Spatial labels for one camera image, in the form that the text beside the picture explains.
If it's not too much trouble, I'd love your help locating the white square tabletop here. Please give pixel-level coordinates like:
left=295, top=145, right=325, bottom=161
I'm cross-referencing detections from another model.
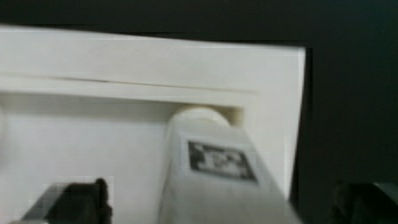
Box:
left=0, top=24, right=305, bottom=224

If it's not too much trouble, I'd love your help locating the white table leg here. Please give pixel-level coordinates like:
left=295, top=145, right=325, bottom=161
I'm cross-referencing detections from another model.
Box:
left=156, top=106, right=302, bottom=224

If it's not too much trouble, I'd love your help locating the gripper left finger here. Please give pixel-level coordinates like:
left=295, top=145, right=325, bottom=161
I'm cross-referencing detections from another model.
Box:
left=23, top=178, right=112, bottom=224

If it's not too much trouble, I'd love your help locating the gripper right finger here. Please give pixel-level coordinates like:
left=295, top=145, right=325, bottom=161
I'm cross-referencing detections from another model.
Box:
left=328, top=182, right=398, bottom=224

